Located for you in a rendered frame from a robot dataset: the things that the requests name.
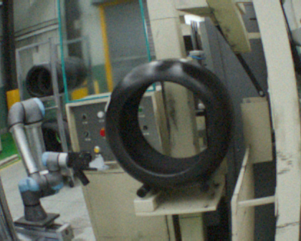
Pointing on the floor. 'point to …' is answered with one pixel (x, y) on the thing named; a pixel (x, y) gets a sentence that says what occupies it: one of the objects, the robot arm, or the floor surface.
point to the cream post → (177, 104)
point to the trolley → (51, 76)
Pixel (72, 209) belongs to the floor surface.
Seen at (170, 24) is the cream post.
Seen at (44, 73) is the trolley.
